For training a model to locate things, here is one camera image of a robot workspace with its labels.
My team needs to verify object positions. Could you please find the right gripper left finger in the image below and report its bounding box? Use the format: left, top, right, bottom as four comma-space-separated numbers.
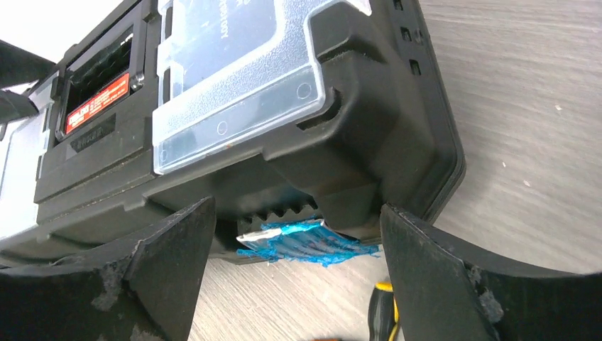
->
1, 197, 217, 340

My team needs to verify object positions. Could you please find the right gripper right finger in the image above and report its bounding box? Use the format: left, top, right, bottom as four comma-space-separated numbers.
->
380, 204, 601, 340

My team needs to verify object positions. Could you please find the black plastic toolbox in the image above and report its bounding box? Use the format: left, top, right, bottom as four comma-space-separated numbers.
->
1, 1, 466, 268

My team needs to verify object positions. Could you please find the black yellow screwdriver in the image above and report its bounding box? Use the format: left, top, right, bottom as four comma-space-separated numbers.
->
368, 282, 399, 341

